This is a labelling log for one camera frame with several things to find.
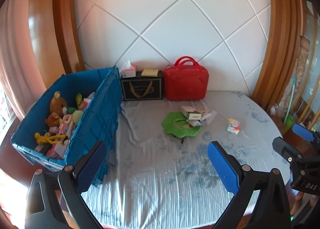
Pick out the white cardboard box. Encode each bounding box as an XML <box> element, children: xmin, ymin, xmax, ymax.
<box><xmin>180</xmin><ymin>106</ymin><xmax>200</xmax><ymax>117</ymax></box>

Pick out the colourful tissue packet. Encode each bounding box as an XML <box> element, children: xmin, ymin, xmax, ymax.
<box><xmin>227</xmin><ymin>118</ymin><xmax>241</xmax><ymax>134</ymax></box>

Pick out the red carry case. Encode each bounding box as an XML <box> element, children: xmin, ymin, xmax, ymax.
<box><xmin>164</xmin><ymin>56</ymin><xmax>209</xmax><ymax>101</ymax></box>

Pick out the white paper packet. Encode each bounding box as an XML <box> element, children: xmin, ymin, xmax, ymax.
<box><xmin>192</xmin><ymin>101</ymin><xmax>208</xmax><ymax>112</ymax></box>

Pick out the yellow toy figure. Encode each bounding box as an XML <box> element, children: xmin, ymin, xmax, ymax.
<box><xmin>34</xmin><ymin>131</ymin><xmax>69</xmax><ymax>146</ymax></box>

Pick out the blue plastic crate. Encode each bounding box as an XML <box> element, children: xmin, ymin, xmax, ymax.
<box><xmin>10</xmin><ymin>65</ymin><xmax>123</xmax><ymax>188</ymax></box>

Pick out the black gift box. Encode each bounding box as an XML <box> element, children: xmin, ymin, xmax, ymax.
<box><xmin>121</xmin><ymin>70</ymin><xmax>163</xmax><ymax>101</ymax></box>

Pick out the pink tissue pack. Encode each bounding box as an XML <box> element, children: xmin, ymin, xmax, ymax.
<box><xmin>119</xmin><ymin>60</ymin><xmax>137</xmax><ymax>78</ymax></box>

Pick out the green bucket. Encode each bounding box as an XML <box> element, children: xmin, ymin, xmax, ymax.
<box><xmin>282</xmin><ymin>114</ymin><xmax>295</xmax><ymax>127</ymax></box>

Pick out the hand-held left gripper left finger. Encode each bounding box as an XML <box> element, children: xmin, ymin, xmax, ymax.
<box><xmin>25</xmin><ymin>140</ymin><xmax>108</xmax><ymax>229</ymax></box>

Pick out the carved wooden panel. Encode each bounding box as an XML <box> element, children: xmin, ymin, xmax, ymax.
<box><xmin>282</xmin><ymin>36</ymin><xmax>311</xmax><ymax>106</ymax></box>

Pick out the yellow paper packet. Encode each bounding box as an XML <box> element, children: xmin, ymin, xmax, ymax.
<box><xmin>141</xmin><ymin>68</ymin><xmax>158</xmax><ymax>77</ymax></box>

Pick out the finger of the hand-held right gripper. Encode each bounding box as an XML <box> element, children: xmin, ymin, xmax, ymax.
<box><xmin>292</xmin><ymin>123</ymin><xmax>320</xmax><ymax>144</ymax></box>
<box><xmin>272</xmin><ymin>137</ymin><xmax>308</xmax><ymax>165</ymax></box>

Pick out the clear plastic box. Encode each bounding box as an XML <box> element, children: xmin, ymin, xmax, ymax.
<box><xmin>200</xmin><ymin>110</ymin><xmax>217</xmax><ymax>126</ymax></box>

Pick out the green leaf-shaped cloth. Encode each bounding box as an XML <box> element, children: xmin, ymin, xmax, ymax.
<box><xmin>162</xmin><ymin>111</ymin><xmax>202</xmax><ymax>138</ymax></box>

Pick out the pile of pink white boxes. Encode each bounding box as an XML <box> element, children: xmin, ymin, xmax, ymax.
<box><xmin>35</xmin><ymin>91</ymin><xmax>97</xmax><ymax>161</ymax></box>

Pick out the wooden frame post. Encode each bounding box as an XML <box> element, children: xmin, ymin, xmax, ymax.
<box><xmin>27</xmin><ymin>0</ymin><xmax>86</xmax><ymax>90</ymax></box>
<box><xmin>251</xmin><ymin>0</ymin><xmax>304</xmax><ymax>109</ymax></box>

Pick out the green plush ball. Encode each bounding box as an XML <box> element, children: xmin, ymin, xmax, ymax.
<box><xmin>66</xmin><ymin>107</ymin><xmax>84</xmax><ymax>123</ymax></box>

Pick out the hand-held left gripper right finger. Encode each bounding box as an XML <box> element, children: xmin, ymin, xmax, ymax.
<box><xmin>207</xmin><ymin>140</ymin><xmax>292</xmax><ymax>229</ymax></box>

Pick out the brown teddy bear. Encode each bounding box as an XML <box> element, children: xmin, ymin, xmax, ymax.
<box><xmin>45</xmin><ymin>91</ymin><xmax>69</xmax><ymax>127</ymax></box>

